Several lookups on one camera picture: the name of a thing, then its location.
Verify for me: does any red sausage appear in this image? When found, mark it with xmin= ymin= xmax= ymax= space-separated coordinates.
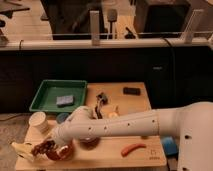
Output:
xmin=121 ymin=143 xmax=146 ymax=157

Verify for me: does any blue sponge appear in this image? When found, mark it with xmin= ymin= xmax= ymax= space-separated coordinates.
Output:
xmin=56 ymin=95 xmax=74 ymax=106

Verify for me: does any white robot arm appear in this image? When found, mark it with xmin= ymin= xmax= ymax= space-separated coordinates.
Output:
xmin=51 ymin=102 xmax=213 ymax=171

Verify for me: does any blue cup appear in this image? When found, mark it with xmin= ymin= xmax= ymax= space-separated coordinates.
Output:
xmin=161 ymin=137 xmax=179 ymax=156

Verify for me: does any yellow banana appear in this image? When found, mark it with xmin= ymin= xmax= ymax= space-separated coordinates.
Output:
xmin=11 ymin=142 xmax=35 ymax=162

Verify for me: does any dark small toy object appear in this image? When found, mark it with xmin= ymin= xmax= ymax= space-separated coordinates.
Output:
xmin=95 ymin=93 xmax=108 ymax=119

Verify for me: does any red bowl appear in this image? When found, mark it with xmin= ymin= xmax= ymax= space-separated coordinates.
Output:
xmin=46 ymin=142 xmax=74 ymax=161

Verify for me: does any yellow pear toy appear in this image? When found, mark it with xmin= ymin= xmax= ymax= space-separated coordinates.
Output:
xmin=107 ymin=106 xmax=119 ymax=118

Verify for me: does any dark round bowl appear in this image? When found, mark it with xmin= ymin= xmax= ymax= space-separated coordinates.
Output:
xmin=79 ymin=138 xmax=99 ymax=147

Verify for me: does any white paper cup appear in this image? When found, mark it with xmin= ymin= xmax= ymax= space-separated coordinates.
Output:
xmin=29 ymin=112 xmax=49 ymax=133

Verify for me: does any wooden board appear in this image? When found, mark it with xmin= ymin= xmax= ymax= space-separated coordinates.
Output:
xmin=15 ymin=82 xmax=166 ymax=171

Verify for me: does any dark red grape bunch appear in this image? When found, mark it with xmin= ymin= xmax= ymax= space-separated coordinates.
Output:
xmin=31 ymin=140 xmax=55 ymax=156

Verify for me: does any black rectangular block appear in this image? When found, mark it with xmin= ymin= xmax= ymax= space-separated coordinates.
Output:
xmin=123 ymin=87 xmax=141 ymax=95

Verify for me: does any green plastic tray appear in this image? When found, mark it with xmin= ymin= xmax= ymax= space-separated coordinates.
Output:
xmin=29 ymin=80 xmax=87 ymax=113

